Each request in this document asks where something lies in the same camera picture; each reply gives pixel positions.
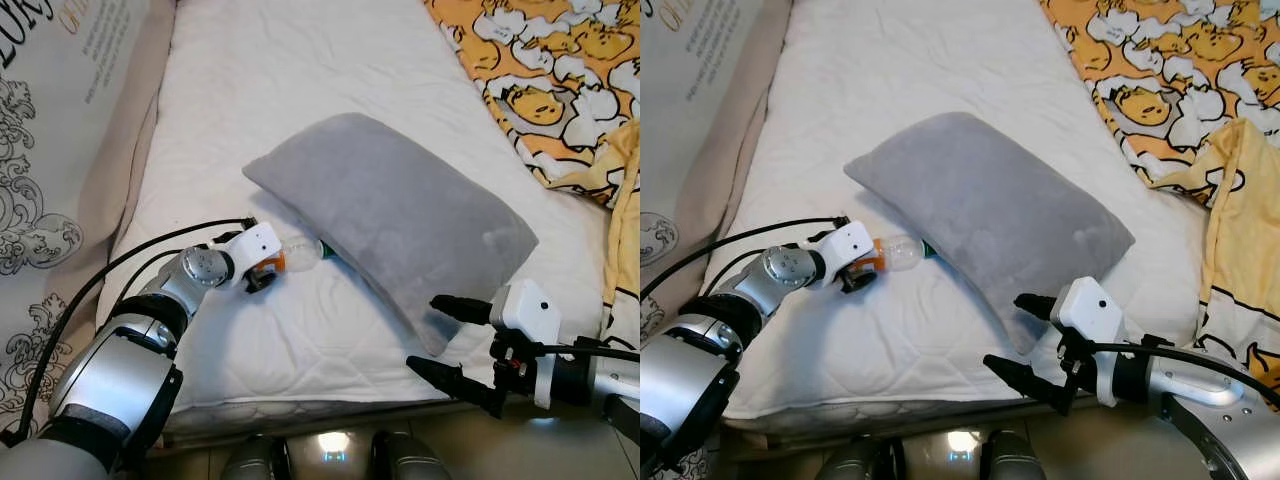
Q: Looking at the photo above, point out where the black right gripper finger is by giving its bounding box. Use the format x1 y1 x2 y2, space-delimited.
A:
406 357 504 419
430 294 493 326
983 354 1076 416
1013 292 1061 323

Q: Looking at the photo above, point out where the clear plastic bottle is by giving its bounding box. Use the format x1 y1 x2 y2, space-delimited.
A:
868 235 936 273
262 235 336 273

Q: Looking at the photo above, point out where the grey plush pillow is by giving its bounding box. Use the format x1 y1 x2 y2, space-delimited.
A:
242 112 539 356
843 112 1136 356

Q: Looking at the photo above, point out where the grey right robot leg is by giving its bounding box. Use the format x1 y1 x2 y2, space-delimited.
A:
985 430 1046 480
372 432 451 480

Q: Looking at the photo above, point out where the grey robot leg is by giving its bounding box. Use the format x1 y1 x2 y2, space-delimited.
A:
372 432 451 480
985 430 1046 480
220 435 291 480
815 435 891 480

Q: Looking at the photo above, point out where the grey left robot leg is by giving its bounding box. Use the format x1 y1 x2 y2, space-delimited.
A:
220 435 291 480
815 435 891 480

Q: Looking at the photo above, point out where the white quilted mattress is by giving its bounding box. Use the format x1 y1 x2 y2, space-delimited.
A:
700 0 1216 436
95 0 626 441

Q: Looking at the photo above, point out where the grey printed fabric panel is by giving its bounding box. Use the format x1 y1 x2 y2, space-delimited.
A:
640 0 766 480
0 0 151 441

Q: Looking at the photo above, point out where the yellow egg print blanket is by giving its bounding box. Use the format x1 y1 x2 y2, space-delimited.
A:
425 0 641 351
1040 0 1280 401

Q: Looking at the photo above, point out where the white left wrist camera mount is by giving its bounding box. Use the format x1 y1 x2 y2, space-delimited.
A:
805 220 876 279
215 222 283 276

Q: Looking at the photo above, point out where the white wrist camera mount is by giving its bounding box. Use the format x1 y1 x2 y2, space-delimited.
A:
1050 277 1126 406
490 280 563 409
215 222 283 276
805 220 876 279

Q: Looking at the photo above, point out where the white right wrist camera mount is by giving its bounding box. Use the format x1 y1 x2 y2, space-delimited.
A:
490 280 563 409
1050 277 1126 406

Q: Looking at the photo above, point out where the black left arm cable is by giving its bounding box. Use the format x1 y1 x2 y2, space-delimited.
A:
5 217 259 446
640 215 851 301

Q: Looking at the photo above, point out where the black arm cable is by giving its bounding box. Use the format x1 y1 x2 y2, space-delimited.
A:
5 217 259 446
530 343 641 363
1090 340 1280 406
640 215 851 301

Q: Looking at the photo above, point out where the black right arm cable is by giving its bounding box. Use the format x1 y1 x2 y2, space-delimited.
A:
530 343 641 363
1090 340 1280 406

